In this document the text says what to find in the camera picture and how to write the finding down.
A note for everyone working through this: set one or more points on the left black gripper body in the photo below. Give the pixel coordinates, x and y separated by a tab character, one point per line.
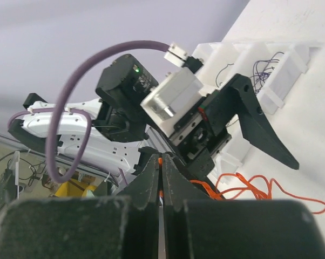
202	131

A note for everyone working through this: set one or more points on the white compartment tray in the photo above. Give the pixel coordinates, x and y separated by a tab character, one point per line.
273	69

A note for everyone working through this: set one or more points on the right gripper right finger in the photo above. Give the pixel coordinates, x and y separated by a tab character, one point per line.
198	227

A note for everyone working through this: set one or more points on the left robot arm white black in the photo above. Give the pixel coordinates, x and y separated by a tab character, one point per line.
119	129

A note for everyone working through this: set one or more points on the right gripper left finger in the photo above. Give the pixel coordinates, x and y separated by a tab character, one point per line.
125	225

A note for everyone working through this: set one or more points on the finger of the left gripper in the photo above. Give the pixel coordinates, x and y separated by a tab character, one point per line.
255	127

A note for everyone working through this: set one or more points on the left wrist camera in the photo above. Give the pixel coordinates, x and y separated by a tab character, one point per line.
177	93

